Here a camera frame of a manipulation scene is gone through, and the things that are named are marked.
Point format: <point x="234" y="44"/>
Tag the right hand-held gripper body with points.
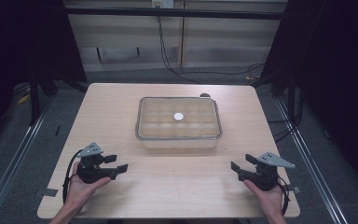
<point x="265" y="177"/>

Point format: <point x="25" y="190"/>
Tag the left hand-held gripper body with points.
<point x="90" y="169"/>

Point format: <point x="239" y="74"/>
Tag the person's left hand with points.
<point x="82" y="191"/>

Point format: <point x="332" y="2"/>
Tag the person's right hand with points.
<point x="270" y="200"/>

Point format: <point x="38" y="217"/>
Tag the grey tape strip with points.
<point x="50" y="192"/>
<point x="296" y="189"/>

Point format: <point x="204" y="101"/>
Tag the clear plastic compartment box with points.
<point x="155" y="126"/>

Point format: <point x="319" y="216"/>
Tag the white round disc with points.
<point x="178" y="116"/>

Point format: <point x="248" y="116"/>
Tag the black metal stand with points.
<point x="290" y="93"/>
<point x="34" y="102"/>

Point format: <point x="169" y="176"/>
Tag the yellow tape piece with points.
<point x="23" y="99"/>

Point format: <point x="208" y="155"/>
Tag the black curtain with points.
<point x="18" y="46"/>
<point x="338" y="77"/>

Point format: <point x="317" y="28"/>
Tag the black horizontal bar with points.
<point x="121" y="11"/>

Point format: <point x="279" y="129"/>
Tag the metal floor rail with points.
<point x="307" y="155"/>
<point x="19" y="155"/>

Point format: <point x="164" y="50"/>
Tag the white wall socket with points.
<point x="162" y="3"/>

